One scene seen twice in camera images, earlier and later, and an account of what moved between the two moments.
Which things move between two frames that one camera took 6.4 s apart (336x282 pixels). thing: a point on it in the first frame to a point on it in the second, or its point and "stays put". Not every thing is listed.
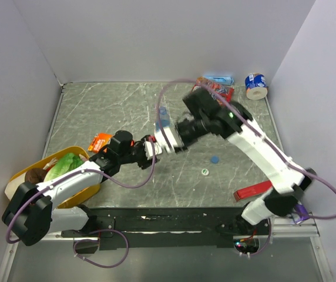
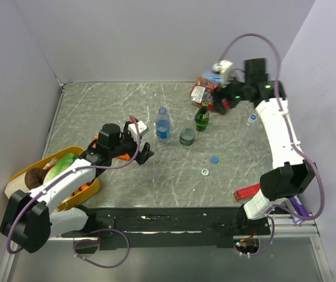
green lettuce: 63,165 stays put
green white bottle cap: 205,171 stays put
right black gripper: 186,143 to 219,94
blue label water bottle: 163,119 stays put
